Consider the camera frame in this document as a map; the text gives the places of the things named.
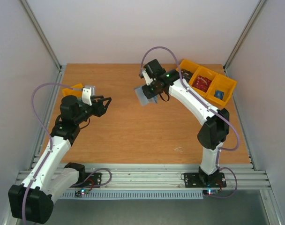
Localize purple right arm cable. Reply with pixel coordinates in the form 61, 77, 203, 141
140, 46, 241, 199

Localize red cards in bin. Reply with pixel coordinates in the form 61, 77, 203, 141
193, 76, 212, 92

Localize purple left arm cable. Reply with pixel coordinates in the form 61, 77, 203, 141
22, 83, 83, 222

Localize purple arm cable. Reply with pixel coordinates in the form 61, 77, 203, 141
140, 46, 241, 199
22, 83, 83, 222

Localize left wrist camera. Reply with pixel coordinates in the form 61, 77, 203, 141
81, 85, 96, 106

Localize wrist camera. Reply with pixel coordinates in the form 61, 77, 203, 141
81, 85, 96, 106
139, 69, 153, 86

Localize small yellow bin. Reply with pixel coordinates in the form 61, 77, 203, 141
62, 83, 83, 98

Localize left circuit board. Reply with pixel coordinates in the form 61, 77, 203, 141
74, 189, 90, 197

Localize grey slotted cable duct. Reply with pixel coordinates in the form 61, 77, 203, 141
60, 190, 203, 201

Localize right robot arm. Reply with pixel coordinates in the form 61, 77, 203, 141
140, 60, 229, 187

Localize circuit board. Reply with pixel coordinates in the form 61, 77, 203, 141
203, 188, 220, 196
74, 189, 90, 197

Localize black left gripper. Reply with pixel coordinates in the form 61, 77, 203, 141
75, 95, 112, 124

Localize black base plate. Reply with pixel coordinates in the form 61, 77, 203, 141
71, 172, 102, 188
183, 172, 227, 188

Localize blue card in bin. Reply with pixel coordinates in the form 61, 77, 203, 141
214, 90, 224, 100

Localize black items in bin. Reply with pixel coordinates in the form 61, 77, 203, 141
181, 69, 193, 82

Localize yellow three-compartment bin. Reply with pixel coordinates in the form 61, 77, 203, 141
180, 60, 237, 108

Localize teal leather card holder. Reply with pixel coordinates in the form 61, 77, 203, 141
134, 86, 158, 106

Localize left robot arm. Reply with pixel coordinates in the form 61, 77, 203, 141
8, 95, 112, 224

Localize aluminium frame rail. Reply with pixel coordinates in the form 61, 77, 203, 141
15, 163, 272, 191

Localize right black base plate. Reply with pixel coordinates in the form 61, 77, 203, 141
183, 172, 227, 188

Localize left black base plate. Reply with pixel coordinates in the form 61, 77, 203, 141
71, 172, 102, 188

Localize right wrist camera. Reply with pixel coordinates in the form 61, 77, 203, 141
139, 69, 153, 86

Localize right circuit board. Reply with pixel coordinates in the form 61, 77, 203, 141
203, 188, 220, 196

